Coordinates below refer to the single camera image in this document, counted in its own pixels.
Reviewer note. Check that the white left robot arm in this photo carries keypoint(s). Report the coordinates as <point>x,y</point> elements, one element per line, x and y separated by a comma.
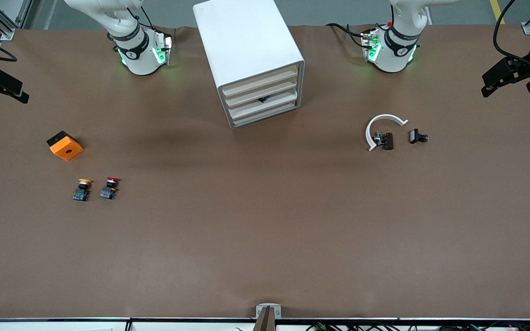
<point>391,59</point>

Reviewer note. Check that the orange and black button box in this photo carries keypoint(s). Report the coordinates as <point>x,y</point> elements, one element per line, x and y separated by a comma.
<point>67,149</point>

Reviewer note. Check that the white table edge rail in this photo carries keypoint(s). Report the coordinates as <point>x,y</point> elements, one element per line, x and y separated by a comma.
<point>39,325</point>

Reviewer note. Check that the red push button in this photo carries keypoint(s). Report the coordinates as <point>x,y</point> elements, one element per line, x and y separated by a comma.
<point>108,188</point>

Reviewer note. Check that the grey table edge bracket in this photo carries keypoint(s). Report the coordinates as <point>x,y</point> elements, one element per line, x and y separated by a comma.
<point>268,309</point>

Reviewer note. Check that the brown and metal component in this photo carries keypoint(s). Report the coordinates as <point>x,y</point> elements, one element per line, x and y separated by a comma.
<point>388,140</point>

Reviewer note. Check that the white curved plastic piece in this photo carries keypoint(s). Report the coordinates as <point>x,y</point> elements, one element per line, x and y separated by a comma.
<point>387,116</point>

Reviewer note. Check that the small black component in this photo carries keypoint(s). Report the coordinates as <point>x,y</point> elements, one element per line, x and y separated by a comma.
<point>415,136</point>

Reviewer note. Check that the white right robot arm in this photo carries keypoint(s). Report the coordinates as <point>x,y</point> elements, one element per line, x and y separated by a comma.
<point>138,59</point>

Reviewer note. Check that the yellow push button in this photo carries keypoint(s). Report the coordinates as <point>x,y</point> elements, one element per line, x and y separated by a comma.
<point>82,189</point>

